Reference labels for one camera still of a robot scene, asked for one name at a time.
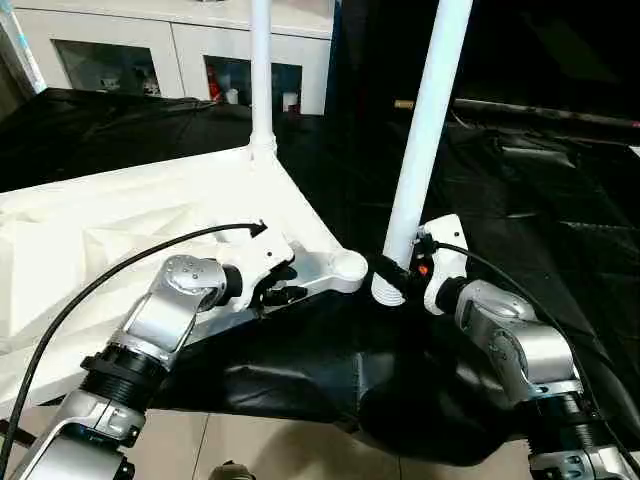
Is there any white plastic table leg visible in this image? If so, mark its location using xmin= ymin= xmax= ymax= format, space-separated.
xmin=370 ymin=0 xmax=475 ymax=310
xmin=247 ymin=0 xmax=280 ymax=160

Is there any white plastic table top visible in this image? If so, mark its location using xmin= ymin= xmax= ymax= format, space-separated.
xmin=0 ymin=138 xmax=372 ymax=407

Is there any black plastic mat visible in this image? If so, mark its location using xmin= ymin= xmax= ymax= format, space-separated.
xmin=0 ymin=87 xmax=640 ymax=466

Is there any grey robot foot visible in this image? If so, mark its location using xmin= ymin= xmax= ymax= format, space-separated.
xmin=211 ymin=461 xmax=255 ymax=480

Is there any white cabinet with open compartments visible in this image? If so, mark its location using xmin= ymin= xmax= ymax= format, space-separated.
xmin=14 ymin=0 xmax=337 ymax=117

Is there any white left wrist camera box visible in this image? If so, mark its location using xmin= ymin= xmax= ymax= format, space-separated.
xmin=218 ymin=226 xmax=297 ymax=315

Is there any black right camera cable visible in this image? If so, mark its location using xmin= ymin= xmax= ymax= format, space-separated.
xmin=431 ymin=240 xmax=632 ymax=480

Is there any black camera cable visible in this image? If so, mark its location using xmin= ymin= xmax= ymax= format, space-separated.
xmin=431 ymin=240 xmax=632 ymax=480
xmin=0 ymin=220 xmax=270 ymax=480

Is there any black left camera cable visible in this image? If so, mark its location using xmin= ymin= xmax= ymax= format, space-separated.
xmin=0 ymin=220 xmax=270 ymax=480

